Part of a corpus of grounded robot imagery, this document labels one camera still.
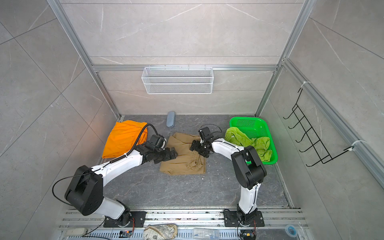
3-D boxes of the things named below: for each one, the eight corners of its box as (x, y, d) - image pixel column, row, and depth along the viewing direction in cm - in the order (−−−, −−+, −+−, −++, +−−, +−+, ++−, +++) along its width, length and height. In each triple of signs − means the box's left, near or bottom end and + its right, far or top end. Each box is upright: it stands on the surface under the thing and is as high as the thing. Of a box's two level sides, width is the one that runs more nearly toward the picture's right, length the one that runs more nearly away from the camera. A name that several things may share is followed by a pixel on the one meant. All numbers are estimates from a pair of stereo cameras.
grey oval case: (165, 127, 115) (164, 125, 112) (167, 113, 125) (167, 111, 122) (174, 127, 115) (174, 125, 112) (176, 113, 125) (176, 111, 122)
